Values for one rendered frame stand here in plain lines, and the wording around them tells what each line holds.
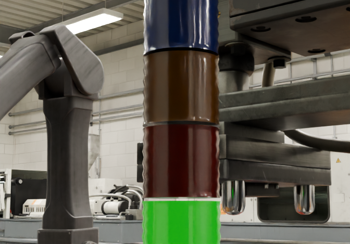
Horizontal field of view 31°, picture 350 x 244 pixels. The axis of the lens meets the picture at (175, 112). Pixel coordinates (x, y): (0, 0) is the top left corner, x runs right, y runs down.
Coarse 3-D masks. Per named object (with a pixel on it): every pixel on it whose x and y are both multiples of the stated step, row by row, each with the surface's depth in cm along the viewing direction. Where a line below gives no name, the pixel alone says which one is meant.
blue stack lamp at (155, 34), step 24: (144, 0) 32; (168, 0) 30; (192, 0) 30; (216, 0) 31; (144, 24) 32; (168, 24) 30; (192, 24) 30; (216, 24) 31; (144, 48) 32; (168, 48) 30; (192, 48) 30; (216, 48) 31
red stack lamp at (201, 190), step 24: (144, 144) 31; (168, 144) 29; (192, 144) 29; (216, 144) 30; (144, 168) 30; (168, 168) 29; (192, 168) 29; (216, 168) 30; (144, 192) 30; (168, 192) 29; (192, 192) 29; (216, 192) 30
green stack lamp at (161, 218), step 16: (144, 208) 30; (160, 208) 29; (176, 208) 29; (192, 208) 29; (208, 208) 29; (144, 224) 30; (160, 224) 29; (176, 224) 29; (192, 224) 29; (208, 224) 29; (144, 240) 30; (160, 240) 29; (176, 240) 29; (192, 240) 29; (208, 240) 29
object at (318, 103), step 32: (224, 64) 59; (224, 96) 56; (256, 96) 54; (288, 96) 52; (320, 96) 50; (224, 128) 54; (256, 128) 58; (288, 128) 59; (224, 160) 51; (256, 160) 54; (288, 160) 58; (320, 160) 63; (224, 192) 53; (256, 192) 58
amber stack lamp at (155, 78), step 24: (144, 72) 31; (168, 72) 30; (192, 72) 30; (216, 72) 31; (144, 96) 31; (168, 96) 30; (192, 96) 30; (216, 96) 31; (144, 120) 31; (168, 120) 29; (192, 120) 29; (216, 120) 30
